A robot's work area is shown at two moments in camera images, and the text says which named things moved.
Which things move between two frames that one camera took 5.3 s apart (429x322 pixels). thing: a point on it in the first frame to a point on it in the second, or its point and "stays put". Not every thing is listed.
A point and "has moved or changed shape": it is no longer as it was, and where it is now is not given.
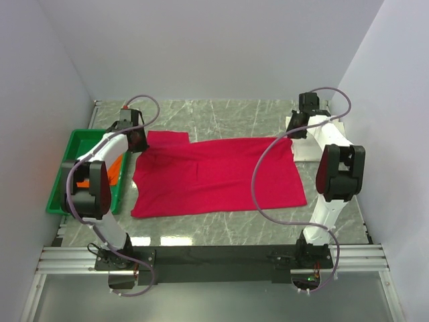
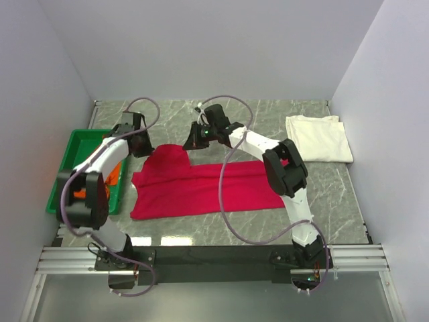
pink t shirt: (173, 176) has moved or changed shape
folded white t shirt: (312, 147) stays put
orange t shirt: (113, 174) stays put
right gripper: (297, 135) to (194, 141)
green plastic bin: (81, 140) stays put
